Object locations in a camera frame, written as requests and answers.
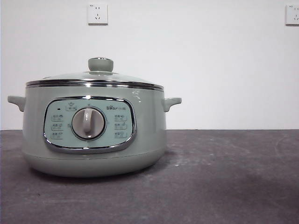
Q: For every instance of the glass lid with green knob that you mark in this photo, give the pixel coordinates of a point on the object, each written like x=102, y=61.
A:
x=93, y=76

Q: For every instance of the pale green electric pot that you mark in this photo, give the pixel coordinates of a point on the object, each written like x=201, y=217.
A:
x=149, y=121

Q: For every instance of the white wall socket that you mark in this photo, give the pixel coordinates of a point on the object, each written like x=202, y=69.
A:
x=98, y=14
x=293, y=15

